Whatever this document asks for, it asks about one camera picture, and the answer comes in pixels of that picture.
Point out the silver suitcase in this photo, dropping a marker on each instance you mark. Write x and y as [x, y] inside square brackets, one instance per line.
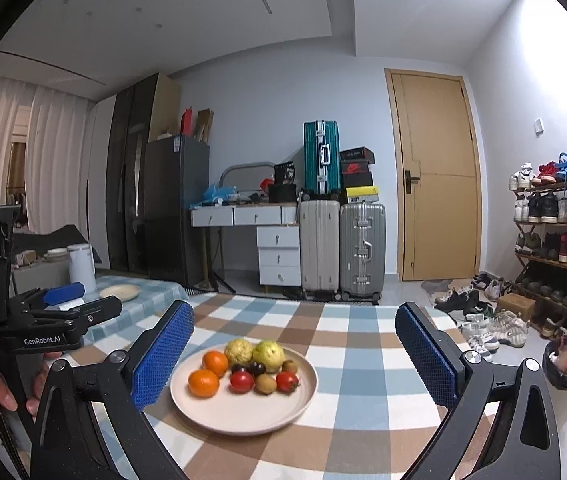
[363, 235]

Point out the wooden door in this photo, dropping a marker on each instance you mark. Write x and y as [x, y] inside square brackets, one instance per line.
[439, 194]

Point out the cardboard box on floor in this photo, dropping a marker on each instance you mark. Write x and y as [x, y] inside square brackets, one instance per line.
[521, 306]

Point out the black refrigerator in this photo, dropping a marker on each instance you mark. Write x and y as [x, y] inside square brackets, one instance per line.
[176, 176]

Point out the bumpy yellow guava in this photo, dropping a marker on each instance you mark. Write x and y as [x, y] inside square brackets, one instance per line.
[239, 352]

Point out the wooden shoe rack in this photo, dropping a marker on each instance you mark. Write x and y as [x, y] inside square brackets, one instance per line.
[540, 215]

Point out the white cylinder container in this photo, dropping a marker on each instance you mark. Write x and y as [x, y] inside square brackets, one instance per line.
[82, 266]

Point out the white curtain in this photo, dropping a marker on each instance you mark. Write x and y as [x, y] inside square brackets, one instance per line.
[43, 154]

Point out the orange fruit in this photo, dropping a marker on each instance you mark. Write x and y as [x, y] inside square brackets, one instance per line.
[215, 362]
[203, 383]

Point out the brown kiwi fruit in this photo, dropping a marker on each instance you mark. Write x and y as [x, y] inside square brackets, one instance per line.
[289, 366]
[265, 384]

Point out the yellow-green guava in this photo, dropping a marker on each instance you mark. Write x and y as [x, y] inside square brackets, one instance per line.
[270, 354]

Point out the beige suitcase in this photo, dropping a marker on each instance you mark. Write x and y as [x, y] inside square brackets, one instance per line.
[319, 242]

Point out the dark purple plum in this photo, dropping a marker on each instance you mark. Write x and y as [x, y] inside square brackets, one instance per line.
[256, 369]

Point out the small cream plate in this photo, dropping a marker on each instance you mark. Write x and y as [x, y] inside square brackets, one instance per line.
[124, 292]

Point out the person's left hand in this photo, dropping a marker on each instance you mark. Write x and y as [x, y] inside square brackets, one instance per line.
[7, 400]

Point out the white drawer desk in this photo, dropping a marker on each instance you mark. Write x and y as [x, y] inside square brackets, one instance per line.
[260, 238]

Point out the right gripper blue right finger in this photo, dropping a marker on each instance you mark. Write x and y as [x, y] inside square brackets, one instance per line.
[523, 441]

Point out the blue checkered side tablecloth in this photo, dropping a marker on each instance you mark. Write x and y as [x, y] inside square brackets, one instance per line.
[102, 317]

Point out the stacked shoe boxes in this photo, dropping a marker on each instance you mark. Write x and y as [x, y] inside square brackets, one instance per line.
[356, 176]

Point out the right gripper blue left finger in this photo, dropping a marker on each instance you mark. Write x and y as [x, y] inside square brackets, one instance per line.
[68, 442]

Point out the large cream plate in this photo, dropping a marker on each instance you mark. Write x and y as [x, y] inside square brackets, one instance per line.
[237, 402]

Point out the teal suitcase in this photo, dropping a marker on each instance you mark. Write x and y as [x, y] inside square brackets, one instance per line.
[322, 173]

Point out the red tomato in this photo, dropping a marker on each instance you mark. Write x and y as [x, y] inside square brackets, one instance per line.
[241, 382]
[287, 382]

